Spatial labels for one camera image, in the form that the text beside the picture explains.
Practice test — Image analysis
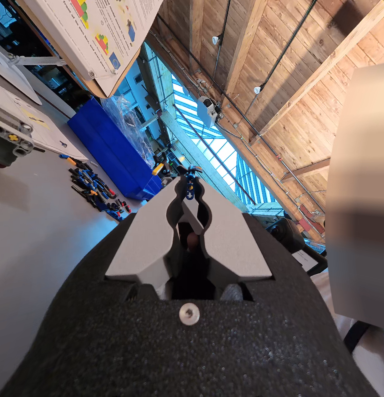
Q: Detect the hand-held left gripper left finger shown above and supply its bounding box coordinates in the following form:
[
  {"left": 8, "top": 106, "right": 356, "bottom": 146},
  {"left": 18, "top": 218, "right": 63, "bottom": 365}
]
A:
[{"left": 105, "top": 176, "right": 184, "bottom": 301}]

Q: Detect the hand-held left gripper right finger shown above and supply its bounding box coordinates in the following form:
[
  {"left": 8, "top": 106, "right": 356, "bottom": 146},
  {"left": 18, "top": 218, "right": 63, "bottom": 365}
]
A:
[{"left": 182, "top": 183, "right": 273, "bottom": 301}]

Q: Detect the pile of small lego pieces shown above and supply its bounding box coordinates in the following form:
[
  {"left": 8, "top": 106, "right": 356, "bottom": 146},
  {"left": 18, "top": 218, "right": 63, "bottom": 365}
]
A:
[{"left": 59, "top": 153, "right": 132, "bottom": 221}]

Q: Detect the grey black lego model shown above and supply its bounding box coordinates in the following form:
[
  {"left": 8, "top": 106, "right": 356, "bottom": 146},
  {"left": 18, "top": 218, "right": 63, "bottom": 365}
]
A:
[{"left": 0, "top": 104, "right": 35, "bottom": 169}]

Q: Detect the red ceiling fixture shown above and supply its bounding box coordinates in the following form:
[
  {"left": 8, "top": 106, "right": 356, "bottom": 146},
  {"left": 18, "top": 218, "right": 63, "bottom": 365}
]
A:
[{"left": 299, "top": 203, "right": 325, "bottom": 234}]

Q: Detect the blue plastic bin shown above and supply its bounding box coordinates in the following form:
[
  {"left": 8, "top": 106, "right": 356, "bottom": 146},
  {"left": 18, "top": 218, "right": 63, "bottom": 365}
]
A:
[{"left": 67, "top": 96, "right": 163, "bottom": 201}]

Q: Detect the skylight window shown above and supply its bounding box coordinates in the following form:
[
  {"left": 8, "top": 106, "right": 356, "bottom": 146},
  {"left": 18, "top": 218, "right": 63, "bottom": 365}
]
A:
[{"left": 171, "top": 74, "right": 286, "bottom": 218}]

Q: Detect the clear plastic bag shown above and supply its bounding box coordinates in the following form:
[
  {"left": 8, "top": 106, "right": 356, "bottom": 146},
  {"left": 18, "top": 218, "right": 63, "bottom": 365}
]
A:
[{"left": 100, "top": 94, "right": 156, "bottom": 169}]

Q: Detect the dark ceiling pipe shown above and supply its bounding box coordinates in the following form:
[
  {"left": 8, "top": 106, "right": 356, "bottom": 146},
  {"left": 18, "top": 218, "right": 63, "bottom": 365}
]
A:
[{"left": 157, "top": 15, "right": 326, "bottom": 215}]

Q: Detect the instruction paper with yellow patch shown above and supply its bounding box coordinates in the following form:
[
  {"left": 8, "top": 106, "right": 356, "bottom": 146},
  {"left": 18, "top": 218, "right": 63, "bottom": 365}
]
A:
[{"left": 0, "top": 82, "right": 89, "bottom": 162}]

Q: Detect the white ceiling device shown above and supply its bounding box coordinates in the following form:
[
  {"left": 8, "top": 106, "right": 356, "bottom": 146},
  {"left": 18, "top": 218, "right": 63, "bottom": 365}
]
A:
[{"left": 196, "top": 96, "right": 224, "bottom": 129}]

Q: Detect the person's white shirt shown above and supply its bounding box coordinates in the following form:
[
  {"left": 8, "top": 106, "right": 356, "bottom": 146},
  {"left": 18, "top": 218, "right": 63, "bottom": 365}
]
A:
[{"left": 310, "top": 269, "right": 384, "bottom": 397}]

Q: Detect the black lighting track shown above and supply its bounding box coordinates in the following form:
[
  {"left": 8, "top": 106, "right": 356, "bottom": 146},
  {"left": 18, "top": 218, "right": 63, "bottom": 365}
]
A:
[
  {"left": 212, "top": 0, "right": 232, "bottom": 79},
  {"left": 260, "top": 0, "right": 318, "bottom": 89}
]

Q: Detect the wooden board with instruction poster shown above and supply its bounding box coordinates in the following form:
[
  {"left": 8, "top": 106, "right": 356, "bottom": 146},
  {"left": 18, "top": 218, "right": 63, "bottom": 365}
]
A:
[{"left": 17, "top": 0, "right": 164, "bottom": 98}]

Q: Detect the plain white paper sheet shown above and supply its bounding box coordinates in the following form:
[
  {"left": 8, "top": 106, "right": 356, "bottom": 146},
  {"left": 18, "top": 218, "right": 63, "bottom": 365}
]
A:
[{"left": 0, "top": 40, "right": 42, "bottom": 106}]

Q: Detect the black strap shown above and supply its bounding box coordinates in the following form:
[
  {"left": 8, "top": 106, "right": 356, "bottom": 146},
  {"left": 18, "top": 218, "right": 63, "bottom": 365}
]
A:
[{"left": 343, "top": 320, "right": 371, "bottom": 353}]

